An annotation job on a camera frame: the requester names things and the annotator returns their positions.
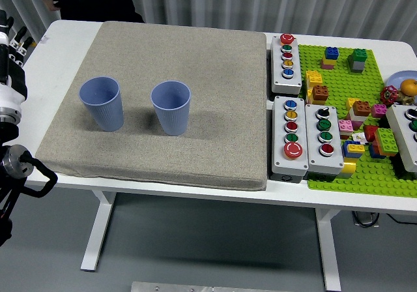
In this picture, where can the blue yellow pink block stack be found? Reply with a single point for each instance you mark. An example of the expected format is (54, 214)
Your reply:
(330, 57)

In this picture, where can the red toy block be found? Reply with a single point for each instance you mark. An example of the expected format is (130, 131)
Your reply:
(370, 132)

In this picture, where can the person's hand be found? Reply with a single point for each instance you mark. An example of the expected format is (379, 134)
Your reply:
(50, 4)

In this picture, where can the pale pink white block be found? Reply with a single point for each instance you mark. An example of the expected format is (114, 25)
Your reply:
(356, 121)

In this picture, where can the white table leg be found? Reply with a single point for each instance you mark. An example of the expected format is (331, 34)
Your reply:
(97, 227)
(329, 249)

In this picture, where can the magenta toy block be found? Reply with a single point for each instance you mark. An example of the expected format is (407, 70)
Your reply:
(379, 111)

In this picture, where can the red valve handwheel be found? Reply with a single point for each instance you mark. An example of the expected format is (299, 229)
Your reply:
(388, 94)

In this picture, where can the grey five-button box, large red stop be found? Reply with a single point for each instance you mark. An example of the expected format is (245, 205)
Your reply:
(280, 152)

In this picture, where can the grey-brown fabric mat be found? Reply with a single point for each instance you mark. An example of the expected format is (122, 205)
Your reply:
(202, 86)

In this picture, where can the grey five-button box, small red stop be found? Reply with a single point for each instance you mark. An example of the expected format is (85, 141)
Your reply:
(279, 77)

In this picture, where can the small yellow toy block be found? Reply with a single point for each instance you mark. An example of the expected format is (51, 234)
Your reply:
(350, 103)

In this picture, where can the large yellow toy block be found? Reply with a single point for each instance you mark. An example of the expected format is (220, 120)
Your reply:
(313, 78)

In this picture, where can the orange fruit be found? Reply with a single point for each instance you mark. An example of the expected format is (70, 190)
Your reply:
(408, 86)

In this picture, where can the blue ribbed plastic cup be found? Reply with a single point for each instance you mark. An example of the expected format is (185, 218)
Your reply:
(171, 116)
(104, 109)

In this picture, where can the light blue plate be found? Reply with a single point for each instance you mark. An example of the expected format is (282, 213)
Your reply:
(395, 78)

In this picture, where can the grey box with selector switch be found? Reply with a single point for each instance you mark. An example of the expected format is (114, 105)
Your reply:
(314, 155)

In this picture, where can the brown toy block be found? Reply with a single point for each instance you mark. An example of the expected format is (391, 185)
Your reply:
(362, 109)
(321, 94)

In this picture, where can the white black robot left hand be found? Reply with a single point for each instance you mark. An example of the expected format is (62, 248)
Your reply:
(9, 93)

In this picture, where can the blue yellow toy block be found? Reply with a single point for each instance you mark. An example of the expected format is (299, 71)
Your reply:
(353, 149)

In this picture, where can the green toy block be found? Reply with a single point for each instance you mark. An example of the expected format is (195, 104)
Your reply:
(387, 141)

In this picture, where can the green studded baseplate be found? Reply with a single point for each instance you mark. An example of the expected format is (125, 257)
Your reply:
(339, 77)

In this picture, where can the pink toy block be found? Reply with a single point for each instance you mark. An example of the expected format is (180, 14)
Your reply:
(346, 128)

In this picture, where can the grey button box, cut off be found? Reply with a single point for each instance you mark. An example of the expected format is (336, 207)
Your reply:
(399, 132)

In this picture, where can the green grey block stack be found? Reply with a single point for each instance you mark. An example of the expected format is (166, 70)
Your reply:
(357, 60)

